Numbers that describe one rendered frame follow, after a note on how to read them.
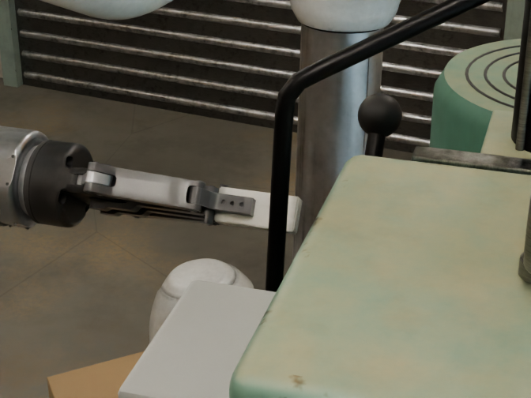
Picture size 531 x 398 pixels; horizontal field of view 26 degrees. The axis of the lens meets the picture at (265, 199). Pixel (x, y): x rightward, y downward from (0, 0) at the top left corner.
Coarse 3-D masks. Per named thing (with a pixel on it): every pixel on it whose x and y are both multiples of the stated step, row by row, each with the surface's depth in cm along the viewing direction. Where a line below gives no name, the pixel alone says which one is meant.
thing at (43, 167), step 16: (48, 144) 100; (64, 144) 100; (80, 144) 101; (32, 160) 99; (48, 160) 98; (64, 160) 98; (80, 160) 101; (32, 176) 98; (48, 176) 98; (64, 176) 98; (32, 192) 98; (48, 192) 98; (64, 192) 98; (80, 192) 97; (32, 208) 99; (48, 208) 99; (64, 208) 99; (80, 208) 102; (48, 224) 101; (64, 224) 100
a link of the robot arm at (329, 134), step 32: (320, 0) 132; (352, 0) 131; (384, 0) 132; (320, 32) 136; (352, 32) 135; (320, 96) 139; (352, 96) 138; (320, 128) 140; (352, 128) 140; (320, 160) 142; (320, 192) 143
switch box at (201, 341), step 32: (192, 288) 58; (224, 288) 58; (192, 320) 55; (224, 320) 55; (256, 320) 55; (160, 352) 53; (192, 352) 53; (224, 352) 53; (128, 384) 50; (160, 384) 50; (192, 384) 50; (224, 384) 50
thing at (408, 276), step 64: (384, 192) 58; (448, 192) 58; (512, 192) 58; (320, 256) 52; (384, 256) 52; (448, 256) 52; (512, 256) 52; (320, 320) 48; (384, 320) 48; (448, 320) 48; (512, 320) 48; (256, 384) 44; (320, 384) 44; (384, 384) 44; (448, 384) 44; (512, 384) 44
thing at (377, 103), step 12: (372, 96) 90; (384, 96) 89; (360, 108) 90; (372, 108) 89; (384, 108) 89; (396, 108) 89; (360, 120) 90; (372, 120) 89; (384, 120) 89; (396, 120) 89; (372, 132) 89; (384, 132) 89; (372, 144) 89
